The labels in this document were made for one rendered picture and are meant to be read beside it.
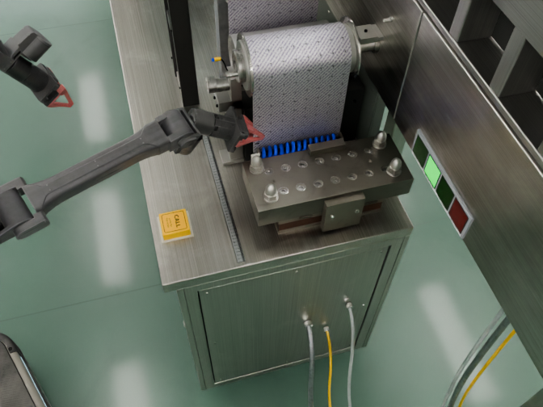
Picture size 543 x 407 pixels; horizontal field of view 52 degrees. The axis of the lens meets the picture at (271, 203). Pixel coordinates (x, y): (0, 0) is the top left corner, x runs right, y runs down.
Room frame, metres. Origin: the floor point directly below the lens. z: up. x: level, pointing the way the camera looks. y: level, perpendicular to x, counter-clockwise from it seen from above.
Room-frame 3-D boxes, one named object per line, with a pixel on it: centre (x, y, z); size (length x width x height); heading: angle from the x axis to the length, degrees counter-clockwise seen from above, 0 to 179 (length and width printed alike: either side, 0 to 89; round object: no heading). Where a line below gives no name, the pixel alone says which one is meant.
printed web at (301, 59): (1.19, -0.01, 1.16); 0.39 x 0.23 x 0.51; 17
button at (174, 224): (0.80, 0.25, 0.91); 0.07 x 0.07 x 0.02; 17
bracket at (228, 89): (1.05, 0.12, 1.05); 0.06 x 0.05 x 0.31; 107
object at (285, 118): (1.00, -0.06, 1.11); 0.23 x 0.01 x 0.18; 107
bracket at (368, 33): (1.11, -0.21, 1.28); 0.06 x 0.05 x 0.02; 107
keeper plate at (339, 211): (0.82, -0.18, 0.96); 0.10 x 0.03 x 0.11; 107
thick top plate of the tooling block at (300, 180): (0.90, -0.14, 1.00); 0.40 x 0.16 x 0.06; 107
